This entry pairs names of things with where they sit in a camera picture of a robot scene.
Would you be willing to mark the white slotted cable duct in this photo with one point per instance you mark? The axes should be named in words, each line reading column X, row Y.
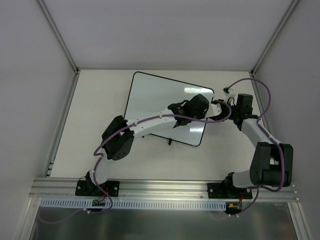
column 133, row 204

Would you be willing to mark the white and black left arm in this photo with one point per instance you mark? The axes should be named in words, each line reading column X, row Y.
column 118, row 138

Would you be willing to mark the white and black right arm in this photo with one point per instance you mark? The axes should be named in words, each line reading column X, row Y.
column 272, row 163

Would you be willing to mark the right aluminium frame post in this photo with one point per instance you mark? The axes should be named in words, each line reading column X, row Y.
column 275, row 35

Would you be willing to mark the aluminium frame post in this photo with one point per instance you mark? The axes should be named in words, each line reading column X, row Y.
column 57, row 34
column 275, row 35

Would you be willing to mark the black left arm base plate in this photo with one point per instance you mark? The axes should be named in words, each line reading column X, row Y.
column 85, row 189

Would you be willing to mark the left aluminium frame post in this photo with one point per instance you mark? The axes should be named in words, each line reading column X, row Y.
column 57, row 34

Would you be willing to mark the aluminium mounting rail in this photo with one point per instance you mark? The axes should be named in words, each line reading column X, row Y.
column 151, row 190

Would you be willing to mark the white whiteboard with black frame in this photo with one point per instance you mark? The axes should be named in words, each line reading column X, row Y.
column 149, row 94

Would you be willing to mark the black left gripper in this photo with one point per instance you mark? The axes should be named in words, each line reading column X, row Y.
column 180, row 119

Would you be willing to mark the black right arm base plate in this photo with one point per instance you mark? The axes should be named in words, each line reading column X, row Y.
column 221, row 191

